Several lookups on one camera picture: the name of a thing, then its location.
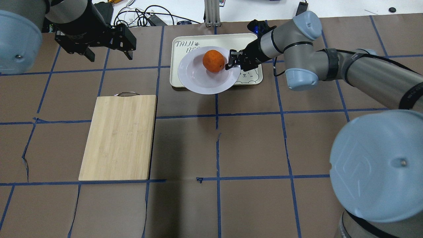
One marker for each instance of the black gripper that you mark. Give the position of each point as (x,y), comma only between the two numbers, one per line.
(253,52)
(80,20)

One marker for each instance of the bamboo cutting board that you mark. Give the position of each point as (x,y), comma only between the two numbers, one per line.
(119,143)

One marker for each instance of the orange fruit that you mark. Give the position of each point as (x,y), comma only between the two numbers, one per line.
(213,61)

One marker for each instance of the white round plate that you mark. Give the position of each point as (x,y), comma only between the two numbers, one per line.
(196,78)

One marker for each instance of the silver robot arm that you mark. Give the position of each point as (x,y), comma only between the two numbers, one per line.
(376,158)
(21,23)

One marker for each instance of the cream bear tray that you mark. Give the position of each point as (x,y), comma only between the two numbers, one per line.
(185,44)

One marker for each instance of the aluminium frame post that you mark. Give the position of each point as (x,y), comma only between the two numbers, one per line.
(212,13)

